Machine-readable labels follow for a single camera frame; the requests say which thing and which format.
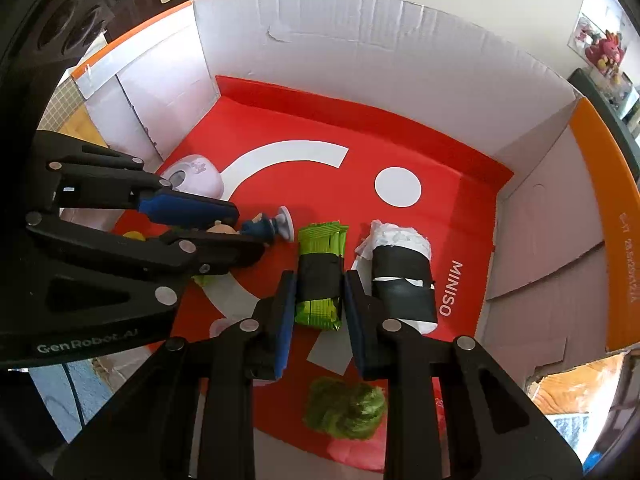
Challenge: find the green fuzzy scrunchie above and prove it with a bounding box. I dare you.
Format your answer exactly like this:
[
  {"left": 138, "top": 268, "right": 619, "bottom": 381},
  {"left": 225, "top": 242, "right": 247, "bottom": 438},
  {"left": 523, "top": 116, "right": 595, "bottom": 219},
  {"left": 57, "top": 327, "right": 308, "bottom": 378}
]
[{"left": 305, "top": 377, "right": 387, "bottom": 441}]

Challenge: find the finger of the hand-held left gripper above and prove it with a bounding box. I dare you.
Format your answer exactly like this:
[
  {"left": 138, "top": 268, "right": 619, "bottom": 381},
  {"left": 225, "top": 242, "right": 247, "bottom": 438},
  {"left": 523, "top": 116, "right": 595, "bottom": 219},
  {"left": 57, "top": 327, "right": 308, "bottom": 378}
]
[
  {"left": 31, "top": 130, "right": 241, "bottom": 232},
  {"left": 0, "top": 212, "right": 267, "bottom": 335}
]

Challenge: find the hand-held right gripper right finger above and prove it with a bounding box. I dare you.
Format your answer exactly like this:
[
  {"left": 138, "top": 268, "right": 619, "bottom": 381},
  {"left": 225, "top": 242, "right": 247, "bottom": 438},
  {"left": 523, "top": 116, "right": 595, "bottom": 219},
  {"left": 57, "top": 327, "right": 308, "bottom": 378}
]
[{"left": 344, "top": 270, "right": 584, "bottom": 480}]

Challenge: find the white roll wrapped black tape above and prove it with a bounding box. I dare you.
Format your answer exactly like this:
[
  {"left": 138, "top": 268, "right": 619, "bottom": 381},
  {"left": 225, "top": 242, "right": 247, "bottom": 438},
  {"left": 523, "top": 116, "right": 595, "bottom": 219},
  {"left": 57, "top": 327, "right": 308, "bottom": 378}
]
[{"left": 355, "top": 219, "right": 438, "bottom": 336}]

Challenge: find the cardboard box red floor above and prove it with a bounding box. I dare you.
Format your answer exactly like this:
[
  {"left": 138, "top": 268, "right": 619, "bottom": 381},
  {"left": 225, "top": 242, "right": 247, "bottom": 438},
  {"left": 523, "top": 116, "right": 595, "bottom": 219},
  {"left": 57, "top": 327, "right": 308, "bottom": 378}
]
[{"left": 40, "top": 0, "right": 640, "bottom": 473}]

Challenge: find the black cable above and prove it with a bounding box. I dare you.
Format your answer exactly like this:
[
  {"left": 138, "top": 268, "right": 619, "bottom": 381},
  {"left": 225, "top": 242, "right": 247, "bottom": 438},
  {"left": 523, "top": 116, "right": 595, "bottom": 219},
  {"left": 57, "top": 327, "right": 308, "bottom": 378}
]
[{"left": 61, "top": 364, "right": 86, "bottom": 443}]

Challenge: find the small figurine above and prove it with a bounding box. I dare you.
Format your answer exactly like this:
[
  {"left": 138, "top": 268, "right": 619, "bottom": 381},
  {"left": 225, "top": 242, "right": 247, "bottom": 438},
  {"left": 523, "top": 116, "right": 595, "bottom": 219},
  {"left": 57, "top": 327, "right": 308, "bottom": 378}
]
[{"left": 206, "top": 205, "right": 294, "bottom": 248}]

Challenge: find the green packets black tape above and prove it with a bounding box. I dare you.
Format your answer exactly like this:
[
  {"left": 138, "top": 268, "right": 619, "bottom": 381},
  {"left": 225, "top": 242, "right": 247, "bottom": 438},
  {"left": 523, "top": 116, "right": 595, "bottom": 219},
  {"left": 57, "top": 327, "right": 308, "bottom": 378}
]
[{"left": 294, "top": 221, "right": 350, "bottom": 332}]

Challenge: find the blue fluffy towel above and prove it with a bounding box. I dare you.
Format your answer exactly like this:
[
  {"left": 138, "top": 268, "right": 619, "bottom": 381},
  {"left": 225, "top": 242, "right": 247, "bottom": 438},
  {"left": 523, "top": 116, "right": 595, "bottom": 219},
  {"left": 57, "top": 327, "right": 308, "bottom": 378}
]
[{"left": 27, "top": 355, "right": 618, "bottom": 466}]

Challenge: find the pink plush toy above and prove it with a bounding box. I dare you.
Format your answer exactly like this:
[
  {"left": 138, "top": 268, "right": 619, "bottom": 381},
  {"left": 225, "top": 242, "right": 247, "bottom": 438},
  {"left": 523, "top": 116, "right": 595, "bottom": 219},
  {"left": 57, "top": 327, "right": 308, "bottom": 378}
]
[{"left": 584, "top": 30, "right": 626, "bottom": 78}]

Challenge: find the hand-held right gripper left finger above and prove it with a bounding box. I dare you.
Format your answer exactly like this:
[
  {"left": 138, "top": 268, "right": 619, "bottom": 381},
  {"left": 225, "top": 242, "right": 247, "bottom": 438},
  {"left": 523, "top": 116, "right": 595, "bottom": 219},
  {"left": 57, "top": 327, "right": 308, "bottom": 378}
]
[{"left": 52, "top": 270, "right": 297, "bottom": 480}]

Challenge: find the pink white round device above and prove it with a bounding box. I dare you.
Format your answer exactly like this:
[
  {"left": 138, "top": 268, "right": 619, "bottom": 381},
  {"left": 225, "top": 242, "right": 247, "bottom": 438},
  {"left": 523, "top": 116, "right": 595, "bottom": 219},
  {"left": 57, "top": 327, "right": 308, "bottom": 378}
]
[{"left": 160, "top": 154, "right": 224, "bottom": 198}]

